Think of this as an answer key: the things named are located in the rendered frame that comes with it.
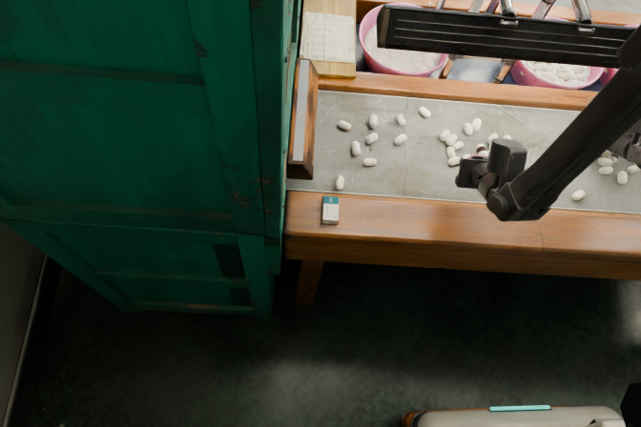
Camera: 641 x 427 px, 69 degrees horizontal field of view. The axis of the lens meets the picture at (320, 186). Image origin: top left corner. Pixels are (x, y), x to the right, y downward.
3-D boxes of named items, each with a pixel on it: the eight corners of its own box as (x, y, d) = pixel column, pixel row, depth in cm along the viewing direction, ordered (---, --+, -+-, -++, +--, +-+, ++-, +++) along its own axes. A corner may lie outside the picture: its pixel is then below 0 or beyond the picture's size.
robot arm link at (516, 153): (499, 219, 83) (541, 217, 85) (513, 158, 79) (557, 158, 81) (465, 193, 94) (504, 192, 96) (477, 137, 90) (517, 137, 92)
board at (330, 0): (355, 79, 123) (355, 76, 122) (298, 74, 122) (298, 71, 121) (355, -9, 138) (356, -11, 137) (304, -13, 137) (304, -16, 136)
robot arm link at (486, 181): (485, 209, 90) (514, 211, 90) (492, 175, 87) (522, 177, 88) (473, 194, 96) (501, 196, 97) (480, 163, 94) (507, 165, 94)
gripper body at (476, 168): (460, 155, 100) (470, 168, 93) (506, 159, 100) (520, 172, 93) (453, 184, 102) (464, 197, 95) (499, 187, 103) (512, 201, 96)
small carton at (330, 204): (337, 224, 104) (338, 220, 102) (321, 223, 103) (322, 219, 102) (338, 200, 106) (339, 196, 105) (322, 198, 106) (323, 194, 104)
